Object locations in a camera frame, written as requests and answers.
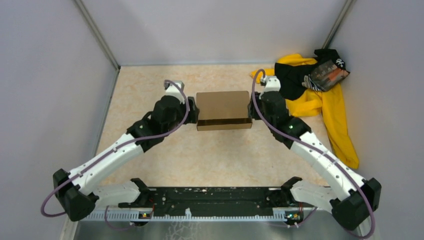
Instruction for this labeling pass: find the brown cardboard box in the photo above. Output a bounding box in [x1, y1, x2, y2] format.
[195, 90, 253, 132]

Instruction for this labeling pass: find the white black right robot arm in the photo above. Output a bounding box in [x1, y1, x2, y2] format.
[249, 74, 382, 233]

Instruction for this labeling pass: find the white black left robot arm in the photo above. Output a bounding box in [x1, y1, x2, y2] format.
[52, 80, 199, 222]

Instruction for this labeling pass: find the black printed garment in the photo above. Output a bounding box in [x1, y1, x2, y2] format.
[274, 49, 350, 101]

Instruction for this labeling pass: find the yellow garment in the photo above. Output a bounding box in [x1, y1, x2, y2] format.
[250, 53, 360, 169]

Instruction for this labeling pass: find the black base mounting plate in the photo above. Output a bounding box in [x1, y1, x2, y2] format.
[118, 187, 302, 217]

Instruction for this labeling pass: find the aluminium frame rail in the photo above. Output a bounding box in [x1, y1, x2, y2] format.
[81, 187, 370, 222]

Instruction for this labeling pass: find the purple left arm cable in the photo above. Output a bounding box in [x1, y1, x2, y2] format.
[40, 79, 191, 232]

